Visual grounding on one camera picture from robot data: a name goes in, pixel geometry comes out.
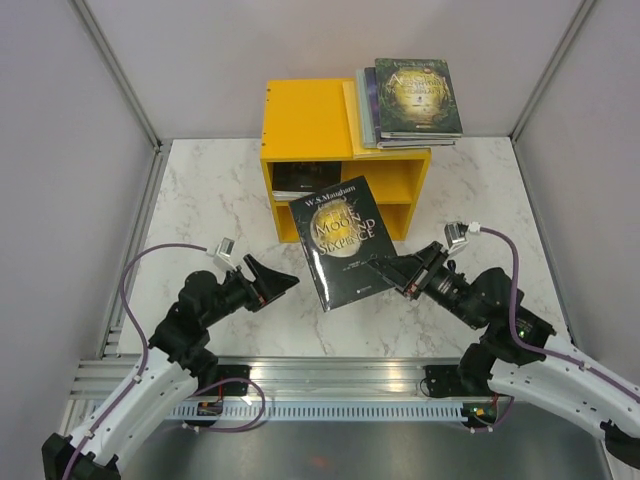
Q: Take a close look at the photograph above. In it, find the dark Wuthering Heights book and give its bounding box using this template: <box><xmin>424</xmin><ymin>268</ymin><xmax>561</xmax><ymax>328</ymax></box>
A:
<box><xmin>272</xmin><ymin>161</ymin><xmax>342</xmax><ymax>195</ymax></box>

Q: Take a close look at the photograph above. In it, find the purple Robinson Crusoe book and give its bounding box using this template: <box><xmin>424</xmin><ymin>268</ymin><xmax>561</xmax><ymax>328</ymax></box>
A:
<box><xmin>362</xmin><ymin>65</ymin><xmax>459</xmax><ymax>150</ymax></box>

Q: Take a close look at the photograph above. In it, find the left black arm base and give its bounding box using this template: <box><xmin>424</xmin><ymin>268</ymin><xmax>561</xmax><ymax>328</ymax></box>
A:
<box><xmin>193</xmin><ymin>350</ymin><xmax>251</xmax><ymax>398</ymax></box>

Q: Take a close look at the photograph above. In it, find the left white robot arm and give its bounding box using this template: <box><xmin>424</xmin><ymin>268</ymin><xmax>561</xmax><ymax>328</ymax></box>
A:
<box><xmin>41</xmin><ymin>254</ymin><xmax>299</xmax><ymax>479</ymax></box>

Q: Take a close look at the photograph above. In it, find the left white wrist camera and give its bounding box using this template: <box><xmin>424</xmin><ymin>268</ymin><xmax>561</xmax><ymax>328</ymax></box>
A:
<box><xmin>205</xmin><ymin>237</ymin><xmax>235</xmax><ymax>272</ymax></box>

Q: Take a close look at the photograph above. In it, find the yellow L book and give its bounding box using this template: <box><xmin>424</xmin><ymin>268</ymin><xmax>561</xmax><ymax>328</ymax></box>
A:
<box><xmin>342</xmin><ymin>79</ymin><xmax>392</xmax><ymax>160</ymax></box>

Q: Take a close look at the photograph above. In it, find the green forest cover book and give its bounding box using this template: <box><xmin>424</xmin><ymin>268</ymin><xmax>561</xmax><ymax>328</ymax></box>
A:
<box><xmin>373</xmin><ymin>57</ymin><xmax>465</xmax><ymax>140</ymax></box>

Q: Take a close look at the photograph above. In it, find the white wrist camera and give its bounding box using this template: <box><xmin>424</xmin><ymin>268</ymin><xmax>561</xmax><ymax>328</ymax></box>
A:
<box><xmin>444</xmin><ymin>221</ymin><xmax>481</xmax><ymax>257</ymax></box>
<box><xmin>205</xmin><ymin>237</ymin><xmax>235</xmax><ymax>272</ymax></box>

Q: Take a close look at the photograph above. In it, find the aluminium front rail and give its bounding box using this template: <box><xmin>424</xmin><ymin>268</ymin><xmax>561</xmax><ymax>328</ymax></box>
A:
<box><xmin>69</xmin><ymin>357</ymin><xmax>615</xmax><ymax>401</ymax></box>

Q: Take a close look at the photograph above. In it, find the grey G book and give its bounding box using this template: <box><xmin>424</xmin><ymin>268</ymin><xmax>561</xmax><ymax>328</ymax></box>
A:
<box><xmin>355</xmin><ymin>67</ymin><xmax>377</xmax><ymax>149</ymax></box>

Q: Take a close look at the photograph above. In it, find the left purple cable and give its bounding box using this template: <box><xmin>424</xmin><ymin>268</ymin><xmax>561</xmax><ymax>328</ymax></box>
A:
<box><xmin>62</xmin><ymin>242</ymin><xmax>266</xmax><ymax>480</ymax></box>

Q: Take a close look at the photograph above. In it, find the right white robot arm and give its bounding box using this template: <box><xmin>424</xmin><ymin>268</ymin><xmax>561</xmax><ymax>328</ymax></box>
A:
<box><xmin>368</xmin><ymin>242</ymin><xmax>639</xmax><ymax>468</ymax></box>

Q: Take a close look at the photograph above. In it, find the slotted white cable duct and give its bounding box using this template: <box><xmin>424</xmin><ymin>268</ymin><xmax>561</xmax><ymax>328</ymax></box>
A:
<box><xmin>166</xmin><ymin>401</ymin><xmax>467</xmax><ymax>422</ymax></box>

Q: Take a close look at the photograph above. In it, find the yellow wooden shelf box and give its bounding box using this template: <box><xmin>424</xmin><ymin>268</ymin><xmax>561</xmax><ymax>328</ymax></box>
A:
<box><xmin>260</xmin><ymin>78</ymin><xmax>432</xmax><ymax>243</ymax></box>

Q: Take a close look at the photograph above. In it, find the black Moon and Sixpence book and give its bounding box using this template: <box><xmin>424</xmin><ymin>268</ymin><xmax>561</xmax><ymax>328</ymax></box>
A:
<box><xmin>289</xmin><ymin>176</ymin><xmax>396</xmax><ymax>312</ymax></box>

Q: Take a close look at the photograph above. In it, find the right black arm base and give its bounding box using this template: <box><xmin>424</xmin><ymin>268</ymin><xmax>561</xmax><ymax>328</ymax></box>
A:
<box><xmin>420</xmin><ymin>364</ymin><xmax>494</xmax><ymax>398</ymax></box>

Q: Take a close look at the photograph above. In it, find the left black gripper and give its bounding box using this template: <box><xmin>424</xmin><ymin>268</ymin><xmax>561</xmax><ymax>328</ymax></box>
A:
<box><xmin>201</xmin><ymin>253</ymin><xmax>298</xmax><ymax>327</ymax></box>

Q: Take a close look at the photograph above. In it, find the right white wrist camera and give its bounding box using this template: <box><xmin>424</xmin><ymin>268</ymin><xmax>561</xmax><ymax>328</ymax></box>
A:
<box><xmin>444</xmin><ymin>221</ymin><xmax>481</xmax><ymax>257</ymax></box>

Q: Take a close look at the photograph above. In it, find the purple cable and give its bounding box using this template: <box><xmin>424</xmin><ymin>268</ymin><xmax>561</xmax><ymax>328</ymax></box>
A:
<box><xmin>464</xmin><ymin>227</ymin><xmax>640</xmax><ymax>436</ymax></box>
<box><xmin>62</xmin><ymin>242</ymin><xmax>266</xmax><ymax>480</ymax></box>

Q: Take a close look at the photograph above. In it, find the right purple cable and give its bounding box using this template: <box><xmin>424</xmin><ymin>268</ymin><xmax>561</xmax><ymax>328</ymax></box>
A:
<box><xmin>464</xmin><ymin>227</ymin><xmax>640</xmax><ymax>436</ymax></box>

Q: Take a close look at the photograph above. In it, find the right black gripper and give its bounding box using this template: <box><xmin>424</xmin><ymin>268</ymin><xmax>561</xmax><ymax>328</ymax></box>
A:
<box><xmin>365</xmin><ymin>239</ymin><xmax>483</xmax><ymax>329</ymax></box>

